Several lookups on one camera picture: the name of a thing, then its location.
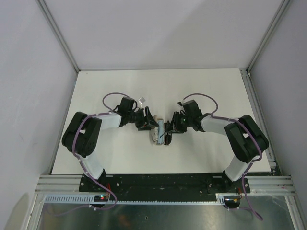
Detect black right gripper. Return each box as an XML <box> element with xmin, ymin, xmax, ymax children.
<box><xmin>165</xmin><ymin>111</ymin><xmax>193</xmax><ymax>134</ymax></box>

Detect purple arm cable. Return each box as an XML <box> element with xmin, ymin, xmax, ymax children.
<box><xmin>45</xmin><ymin>92</ymin><xmax>128</xmax><ymax>216</ymax></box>
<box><xmin>182</xmin><ymin>93</ymin><xmax>263</xmax><ymax>220</ymax></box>

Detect right aluminium frame post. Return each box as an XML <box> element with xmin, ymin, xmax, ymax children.
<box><xmin>246</xmin><ymin>0</ymin><xmax>293</xmax><ymax>73</ymax></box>

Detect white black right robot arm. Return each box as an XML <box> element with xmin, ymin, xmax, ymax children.
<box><xmin>136</xmin><ymin>100</ymin><xmax>269</xmax><ymax>192</ymax></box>

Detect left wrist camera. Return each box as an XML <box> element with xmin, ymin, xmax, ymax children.
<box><xmin>138</xmin><ymin>97</ymin><xmax>146</xmax><ymax>109</ymax></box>

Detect reflective metal sheet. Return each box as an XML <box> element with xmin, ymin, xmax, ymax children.
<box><xmin>37</xmin><ymin>196</ymin><xmax>297</xmax><ymax>230</ymax></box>

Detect grey slotted cable duct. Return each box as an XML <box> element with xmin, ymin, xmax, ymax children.
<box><xmin>45</xmin><ymin>194</ymin><xmax>241</xmax><ymax>205</ymax></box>

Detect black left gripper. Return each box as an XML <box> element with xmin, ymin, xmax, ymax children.
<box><xmin>127</xmin><ymin>107</ymin><xmax>158</xmax><ymax>131</ymax></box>

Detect black aviator sunglasses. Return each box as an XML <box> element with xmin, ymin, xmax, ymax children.
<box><xmin>157</xmin><ymin>132</ymin><xmax>172</xmax><ymax>146</ymax></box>

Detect front aluminium frame rails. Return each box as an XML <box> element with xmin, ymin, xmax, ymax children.
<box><xmin>35</xmin><ymin>175</ymin><xmax>296</xmax><ymax>196</ymax></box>

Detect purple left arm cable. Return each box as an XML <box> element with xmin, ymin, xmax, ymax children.
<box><xmin>45</xmin><ymin>92</ymin><xmax>128</xmax><ymax>216</ymax></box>

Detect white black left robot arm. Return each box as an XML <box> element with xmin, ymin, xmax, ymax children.
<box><xmin>61</xmin><ymin>93</ymin><xmax>159</xmax><ymax>192</ymax></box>

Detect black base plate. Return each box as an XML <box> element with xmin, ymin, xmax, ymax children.
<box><xmin>79</xmin><ymin>172</ymin><xmax>251</xmax><ymax>195</ymax></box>

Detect aluminium frame rail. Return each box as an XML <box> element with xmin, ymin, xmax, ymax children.
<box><xmin>36</xmin><ymin>0</ymin><xmax>80</xmax><ymax>73</ymax></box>

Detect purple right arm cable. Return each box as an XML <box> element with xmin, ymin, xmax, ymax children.
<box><xmin>182</xmin><ymin>93</ymin><xmax>263</xmax><ymax>220</ymax></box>

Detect light blue cleaning cloth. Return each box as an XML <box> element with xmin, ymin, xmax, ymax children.
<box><xmin>157</xmin><ymin>119</ymin><xmax>165</xmax><ymax>145</ymax></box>

